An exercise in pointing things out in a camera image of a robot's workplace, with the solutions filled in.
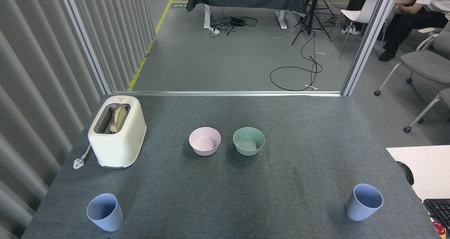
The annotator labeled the green bowl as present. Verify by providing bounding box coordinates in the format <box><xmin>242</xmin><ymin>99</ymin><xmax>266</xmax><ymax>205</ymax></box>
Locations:
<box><xmin>233</xmin><ymin>127</ymin><xmax>265</xmax><ymax>156</ymax></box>

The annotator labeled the person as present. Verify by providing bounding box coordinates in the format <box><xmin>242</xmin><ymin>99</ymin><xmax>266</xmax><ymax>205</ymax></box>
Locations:
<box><xmin>378</xmin><ymin>0</ymin><xmax>450</xmax><ymax>62</ymax></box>

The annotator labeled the black tripod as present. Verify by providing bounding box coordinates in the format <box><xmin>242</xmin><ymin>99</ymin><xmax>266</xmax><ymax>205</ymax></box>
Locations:
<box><xmin>291</xmin><ymin>0</ymin><xmax>336</xmax><ymax>45</ymax></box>

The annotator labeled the cream white toaster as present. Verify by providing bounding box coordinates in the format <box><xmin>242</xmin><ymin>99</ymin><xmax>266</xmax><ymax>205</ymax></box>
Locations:
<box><xmin>88</xmin><ymin>95</ymin><xmax>147</xmax><ymax>168</ymax></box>

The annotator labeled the silver frame post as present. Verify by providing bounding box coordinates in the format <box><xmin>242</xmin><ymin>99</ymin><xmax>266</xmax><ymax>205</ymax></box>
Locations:
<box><xmin>58</xmin><ymin>0</ymin><xmax>113</xmax><ymax>95</ymax></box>
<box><xmin>341</xmin><ymin>0</ymin><xmax>401</xmax><ymax>96</ymax></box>

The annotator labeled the pink bowl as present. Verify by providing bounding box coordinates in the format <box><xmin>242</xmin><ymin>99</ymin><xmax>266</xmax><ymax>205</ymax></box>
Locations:
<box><xmin>189</xmin><ymin>127</ymin><xmax>221</xmax><ymax>156</ymax></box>

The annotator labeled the white floor cable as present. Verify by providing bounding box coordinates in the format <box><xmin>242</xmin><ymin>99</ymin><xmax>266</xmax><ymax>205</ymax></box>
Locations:
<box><xmin>243</xmin><ymin>26</ymin><xmax>299</xmax><ymax>39</ymax></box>

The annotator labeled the grey wheeled chair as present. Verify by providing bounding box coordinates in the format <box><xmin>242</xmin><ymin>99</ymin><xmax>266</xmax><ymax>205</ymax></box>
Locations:
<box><xmin>374</xmin><ymin>27</ymin><xmax>450</xmax><ymax>96</ymax></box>
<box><xmin>403</xmin><ymin>88</ymin><xmax>450</xmax><ymax>133</ymax></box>

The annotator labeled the white desk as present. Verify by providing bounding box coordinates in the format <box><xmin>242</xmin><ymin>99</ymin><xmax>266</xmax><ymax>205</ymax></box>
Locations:
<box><xmin>386</xmin><ymin>145</ymin><xmax>450</xmax><ymax>201</ymax></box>

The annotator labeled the blue plastic cup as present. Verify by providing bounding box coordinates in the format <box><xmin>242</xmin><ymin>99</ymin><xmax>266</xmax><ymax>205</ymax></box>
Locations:
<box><xmin>346</xmin><ymin>184</ymin><xmax>384</xmax><ymax>221</ymax></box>
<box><xmin>86</xmin><ymin>193</ymin><xmax>124</xmax><ymax>232</ymax></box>

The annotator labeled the black keyboard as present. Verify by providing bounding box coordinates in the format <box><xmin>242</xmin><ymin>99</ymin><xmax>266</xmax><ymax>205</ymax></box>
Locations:
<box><xmin>423</xmin><ymin>199</ymin><xmax>450</xmax><ymax>232</ymax></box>

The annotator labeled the red round object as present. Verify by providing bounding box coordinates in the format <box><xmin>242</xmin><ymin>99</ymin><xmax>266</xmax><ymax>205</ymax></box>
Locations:
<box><xmin>432</xmin><ymin>221</ymin><xmax>447</xmax><ymax>237</ymax></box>

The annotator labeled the white toaster plug and cord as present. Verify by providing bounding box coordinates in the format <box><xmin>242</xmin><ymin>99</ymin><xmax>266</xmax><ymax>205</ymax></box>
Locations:
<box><xmin>73</xmin><ymin>144</ymin><xmax>92</xmax><ymax>169</ymax></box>

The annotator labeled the black looped floor cable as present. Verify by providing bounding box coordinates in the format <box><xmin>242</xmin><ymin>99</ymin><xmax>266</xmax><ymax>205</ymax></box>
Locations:
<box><xmin>270</xmin><ymin>30</ymin><xmax>323</xmax><ymax>91</ymax></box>

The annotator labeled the white chair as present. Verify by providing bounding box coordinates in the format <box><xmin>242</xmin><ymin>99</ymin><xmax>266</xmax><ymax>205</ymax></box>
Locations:
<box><xmin>330</xmin><ymin>0</ymin><xmax>387</xmax><ymax>60</ymax></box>

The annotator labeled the silver frame rail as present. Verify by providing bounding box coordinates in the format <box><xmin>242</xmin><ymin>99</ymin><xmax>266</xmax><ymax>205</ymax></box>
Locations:
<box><xmin>112</xmin><ymin>91</ymin><xmax>342</xmax><ymax>97</ymax></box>

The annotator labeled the black computer mouse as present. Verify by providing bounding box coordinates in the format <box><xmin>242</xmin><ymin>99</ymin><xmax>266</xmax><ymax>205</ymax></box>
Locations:
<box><xmin>396</xmin><ymin>161</ymin><xmax>414</xmax><ymax>186</ymax></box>

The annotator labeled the toasted bread slice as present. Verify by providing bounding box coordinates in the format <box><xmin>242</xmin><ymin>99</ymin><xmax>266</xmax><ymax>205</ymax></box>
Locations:
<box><xmin>109</xmin><ymin>105</ymin><xmax>127</xmax><ymax>133</ymax></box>

